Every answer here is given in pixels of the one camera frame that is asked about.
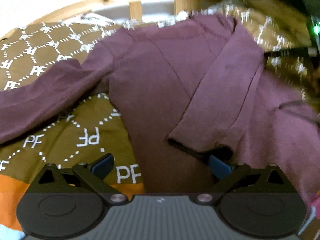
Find wooden bed frame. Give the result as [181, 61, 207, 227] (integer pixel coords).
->
[30, 0, 241, 26]

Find maroon long-sleeve shirt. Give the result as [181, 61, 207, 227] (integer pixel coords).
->
[1, 14, 319, 203]

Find brown patterned PF duvet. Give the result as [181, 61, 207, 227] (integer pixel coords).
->
[1, 1, 319, 239]

